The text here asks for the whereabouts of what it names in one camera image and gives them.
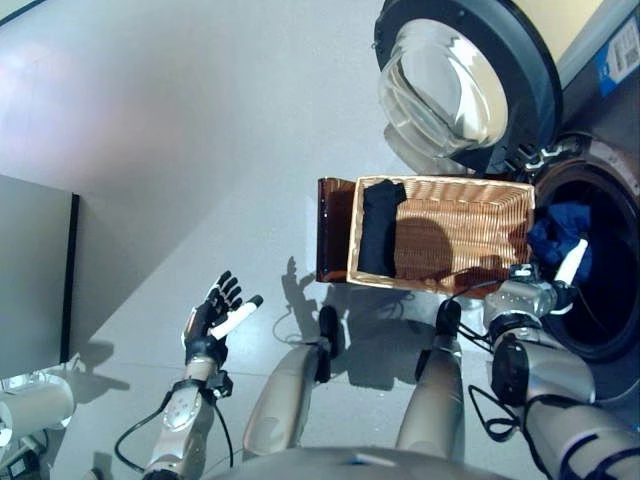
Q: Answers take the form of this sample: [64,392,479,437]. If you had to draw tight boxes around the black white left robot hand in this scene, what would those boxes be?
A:
[182,270,265,366]

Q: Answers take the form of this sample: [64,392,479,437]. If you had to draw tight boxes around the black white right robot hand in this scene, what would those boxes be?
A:
[548,238,591,317]

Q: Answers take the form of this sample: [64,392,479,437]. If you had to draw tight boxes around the blue garment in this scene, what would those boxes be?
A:
[527,200,594,284]

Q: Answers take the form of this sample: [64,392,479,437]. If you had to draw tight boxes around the dark grey washing machine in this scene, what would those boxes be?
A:
[492,0,640,402]

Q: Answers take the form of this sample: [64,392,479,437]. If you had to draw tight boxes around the silver left robot leg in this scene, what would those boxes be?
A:
[242,305,342,459]

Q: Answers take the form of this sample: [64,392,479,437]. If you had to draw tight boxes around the silver robot leg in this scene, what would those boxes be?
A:
[394,299,467,459]
[242,305,342,459]

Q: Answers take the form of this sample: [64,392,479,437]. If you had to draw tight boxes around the wicker laundry basket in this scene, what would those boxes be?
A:
[345,174,538,293]

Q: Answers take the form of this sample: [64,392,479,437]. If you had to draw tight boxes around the glossy dark brown stool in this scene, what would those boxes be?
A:
[315,176,362,284]

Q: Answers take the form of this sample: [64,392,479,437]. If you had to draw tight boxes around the grey board panel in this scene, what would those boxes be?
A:
[0,173,82,382]

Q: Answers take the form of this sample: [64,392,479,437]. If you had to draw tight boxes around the white cylinder object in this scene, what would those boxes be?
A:
[0,381,77,447]

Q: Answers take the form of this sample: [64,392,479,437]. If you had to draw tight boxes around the silver right robot leg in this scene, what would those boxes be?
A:
[394,299,467,459]

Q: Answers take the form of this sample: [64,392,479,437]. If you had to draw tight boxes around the dark navy folded garment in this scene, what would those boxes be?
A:
[357,180,408,278]

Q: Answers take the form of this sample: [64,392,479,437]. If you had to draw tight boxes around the grey robot torso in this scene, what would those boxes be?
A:
[209,446,516,480]

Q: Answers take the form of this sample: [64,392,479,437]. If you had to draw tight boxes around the round glass washer door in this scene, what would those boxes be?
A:
[372,0,566,174]

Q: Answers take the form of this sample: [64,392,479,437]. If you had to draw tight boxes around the blue white label sticker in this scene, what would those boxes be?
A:
[596,19,640,97]

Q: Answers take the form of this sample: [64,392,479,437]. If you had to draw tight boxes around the small black box device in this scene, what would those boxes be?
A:
[3,456,30,479]

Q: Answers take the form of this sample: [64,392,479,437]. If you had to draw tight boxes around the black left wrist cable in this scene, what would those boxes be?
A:
[114,384,236,472]

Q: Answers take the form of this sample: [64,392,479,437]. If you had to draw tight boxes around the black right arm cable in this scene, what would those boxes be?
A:
[438,278,527,452]

